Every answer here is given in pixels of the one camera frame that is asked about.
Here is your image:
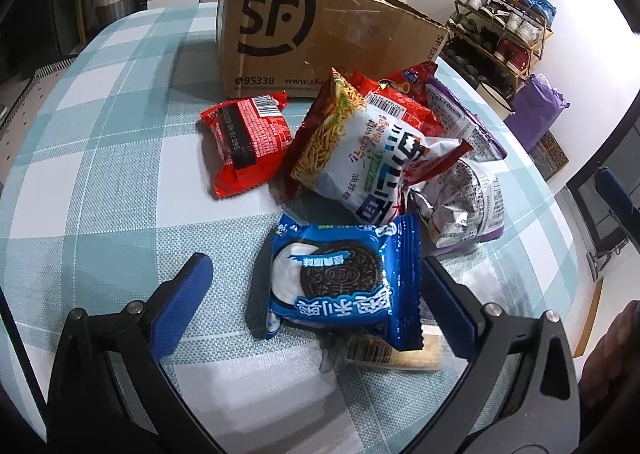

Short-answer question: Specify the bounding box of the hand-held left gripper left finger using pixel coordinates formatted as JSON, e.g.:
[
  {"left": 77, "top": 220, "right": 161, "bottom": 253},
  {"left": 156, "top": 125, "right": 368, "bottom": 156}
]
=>
[{"left": 47, "top": 253, "right": 221, "bottom": 454}]

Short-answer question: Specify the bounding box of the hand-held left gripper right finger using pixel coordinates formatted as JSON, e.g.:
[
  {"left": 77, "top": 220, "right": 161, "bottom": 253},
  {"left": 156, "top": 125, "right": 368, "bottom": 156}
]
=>
[{"left": 395, "top": 256, "right": 581, "bottom": 454}]

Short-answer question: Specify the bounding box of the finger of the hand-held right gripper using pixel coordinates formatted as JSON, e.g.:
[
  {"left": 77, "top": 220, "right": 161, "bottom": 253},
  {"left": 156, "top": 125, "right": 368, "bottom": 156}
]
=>
[{"left": 565, "top": 164, "right": 640, "bottom": 260}]

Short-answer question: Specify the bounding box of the purple snack packet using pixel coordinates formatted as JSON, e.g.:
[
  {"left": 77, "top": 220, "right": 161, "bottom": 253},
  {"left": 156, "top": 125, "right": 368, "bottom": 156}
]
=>
[
  {"left": 407, "top": 156, "right": 505, "bottom": 257},
  {"left": 425, "top": 75, "right": 508, "bottom": 162}
]

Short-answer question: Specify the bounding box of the blue cookie packet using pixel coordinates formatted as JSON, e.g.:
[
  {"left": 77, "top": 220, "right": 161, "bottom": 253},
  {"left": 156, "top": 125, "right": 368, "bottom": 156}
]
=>
[{"left": 245, "top": 213, "right": 425, "bottom": 352}]

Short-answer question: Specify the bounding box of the red snack packet black stripe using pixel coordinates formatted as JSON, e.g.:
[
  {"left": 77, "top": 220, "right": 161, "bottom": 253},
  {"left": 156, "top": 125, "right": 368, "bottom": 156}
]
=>
[{"left": 199, "top": 91, "right": 293, "bottom": 200}]

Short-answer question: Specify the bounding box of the brown cardboard box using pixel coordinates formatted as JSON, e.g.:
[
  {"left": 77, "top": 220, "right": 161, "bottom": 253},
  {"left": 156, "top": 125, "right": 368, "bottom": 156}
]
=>
[{"left": 215, "top": 0, "right": 451, "bottom": 100}]

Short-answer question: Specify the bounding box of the person's right hand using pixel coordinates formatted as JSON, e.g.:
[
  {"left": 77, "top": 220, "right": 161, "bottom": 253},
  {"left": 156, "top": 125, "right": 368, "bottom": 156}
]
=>
[{"left": 581, "top": 300, "right": 640, "bottom": 407}]

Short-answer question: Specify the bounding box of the patterned doormat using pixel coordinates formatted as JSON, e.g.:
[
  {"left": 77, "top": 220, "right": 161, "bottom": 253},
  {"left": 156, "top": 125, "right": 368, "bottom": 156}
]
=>
[{"left": 530, "top": 131, "right": 571, "bottom": 180}]

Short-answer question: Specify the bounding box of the clear wrapped wafer packet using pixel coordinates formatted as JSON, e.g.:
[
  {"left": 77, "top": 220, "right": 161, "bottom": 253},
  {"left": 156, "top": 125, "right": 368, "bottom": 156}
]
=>
[{"left": 320, "top": 324, "right": 443, "bottom": 375}]

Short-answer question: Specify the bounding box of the purple plastic bag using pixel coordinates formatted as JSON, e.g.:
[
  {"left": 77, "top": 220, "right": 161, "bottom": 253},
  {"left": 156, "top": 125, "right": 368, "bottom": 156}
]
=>
[{"left": 505, "top": 74, "right": 571, "bottom": 152}]

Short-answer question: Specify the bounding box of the white bucket dark rim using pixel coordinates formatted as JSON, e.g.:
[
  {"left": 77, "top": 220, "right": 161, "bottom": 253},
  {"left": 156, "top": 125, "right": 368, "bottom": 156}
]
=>
[{"left": 477, "top": 81, "right": 516, "bottom": 115}]

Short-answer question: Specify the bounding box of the plaid tablecloth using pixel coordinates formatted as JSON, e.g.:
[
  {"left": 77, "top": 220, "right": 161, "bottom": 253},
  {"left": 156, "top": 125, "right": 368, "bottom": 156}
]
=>
[{"left": 0, "top": 1, "right": 576, "bottom": 454}]

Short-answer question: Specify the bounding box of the white red noodle packet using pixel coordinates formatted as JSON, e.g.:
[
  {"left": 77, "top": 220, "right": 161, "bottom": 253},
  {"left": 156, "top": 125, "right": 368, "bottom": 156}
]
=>
[{"left": 282, "top": 68, "right": 473, "bottom": 225}]

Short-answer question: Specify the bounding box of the small red blue snack packet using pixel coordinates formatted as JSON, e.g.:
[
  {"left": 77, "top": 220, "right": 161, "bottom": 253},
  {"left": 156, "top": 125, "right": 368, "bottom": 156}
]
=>
[{"left": 380, "top": 61, "right": 440, "bottom": 90}]

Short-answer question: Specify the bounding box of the cream rug black border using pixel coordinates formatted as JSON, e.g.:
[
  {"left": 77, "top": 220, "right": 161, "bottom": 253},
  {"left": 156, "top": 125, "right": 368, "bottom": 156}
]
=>
[{"left": 0, "top": 59, "right": 76, "bottom": 155}]

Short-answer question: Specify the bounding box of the dark tall cabinet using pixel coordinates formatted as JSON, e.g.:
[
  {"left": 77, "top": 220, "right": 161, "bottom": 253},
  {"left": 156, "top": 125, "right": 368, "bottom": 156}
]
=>
[{"left": 0, "top": 0, "right": 81, "bottom": 80}]

